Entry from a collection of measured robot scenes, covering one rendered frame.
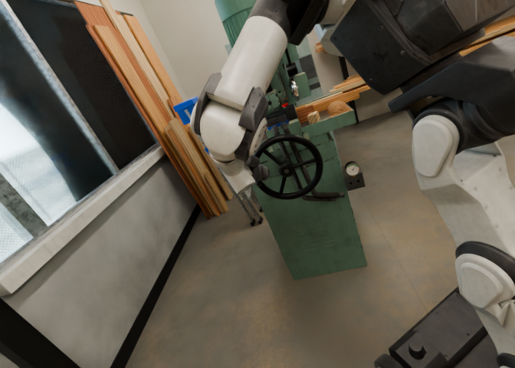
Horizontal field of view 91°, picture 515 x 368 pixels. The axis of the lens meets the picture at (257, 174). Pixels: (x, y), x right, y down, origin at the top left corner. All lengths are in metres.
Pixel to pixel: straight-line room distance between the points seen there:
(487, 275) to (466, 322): 0.50
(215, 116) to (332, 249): 1.19
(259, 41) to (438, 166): 0.45
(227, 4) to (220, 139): 0.82
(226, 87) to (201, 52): 3.21
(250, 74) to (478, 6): 0.38
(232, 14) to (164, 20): 2.65
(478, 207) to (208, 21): 3.36
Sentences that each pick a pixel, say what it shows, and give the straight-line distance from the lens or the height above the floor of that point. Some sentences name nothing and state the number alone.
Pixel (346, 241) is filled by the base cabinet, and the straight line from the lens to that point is 1.50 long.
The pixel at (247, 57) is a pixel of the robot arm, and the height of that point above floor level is 1.23.
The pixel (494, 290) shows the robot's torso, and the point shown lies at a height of 0.61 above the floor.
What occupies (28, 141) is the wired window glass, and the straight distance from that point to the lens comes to 1.90.
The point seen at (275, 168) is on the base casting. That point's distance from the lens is 1.22.
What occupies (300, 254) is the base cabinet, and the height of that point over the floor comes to 0.19.
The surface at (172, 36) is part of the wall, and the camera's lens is 3.77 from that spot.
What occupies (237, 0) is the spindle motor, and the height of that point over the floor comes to 1.45.
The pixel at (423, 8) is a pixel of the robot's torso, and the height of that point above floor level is 1.20.
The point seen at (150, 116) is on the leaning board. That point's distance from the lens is 2.46.
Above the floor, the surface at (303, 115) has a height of 0.93.
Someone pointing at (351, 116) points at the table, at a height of 0.87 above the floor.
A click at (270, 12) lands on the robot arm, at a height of 1.29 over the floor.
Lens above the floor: 1.22
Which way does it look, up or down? 23 degrees down
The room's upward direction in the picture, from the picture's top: 23 degrees counter-clockwise
